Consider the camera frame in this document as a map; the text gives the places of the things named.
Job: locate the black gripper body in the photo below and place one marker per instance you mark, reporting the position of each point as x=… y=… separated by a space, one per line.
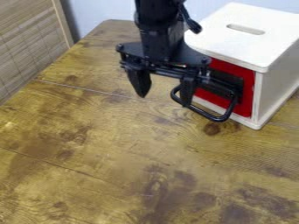
x=185 y=61

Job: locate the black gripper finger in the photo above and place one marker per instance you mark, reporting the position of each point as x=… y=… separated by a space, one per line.
x=141 y=81
x=187 y=90

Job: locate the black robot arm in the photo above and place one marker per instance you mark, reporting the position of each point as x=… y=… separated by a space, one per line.
x=162 y=52

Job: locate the white wooden drawer box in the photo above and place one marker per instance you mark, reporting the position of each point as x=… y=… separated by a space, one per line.
x=253 y=43

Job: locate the woven bamboo blind panel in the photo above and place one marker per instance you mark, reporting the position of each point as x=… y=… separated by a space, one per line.
x=35 y=37

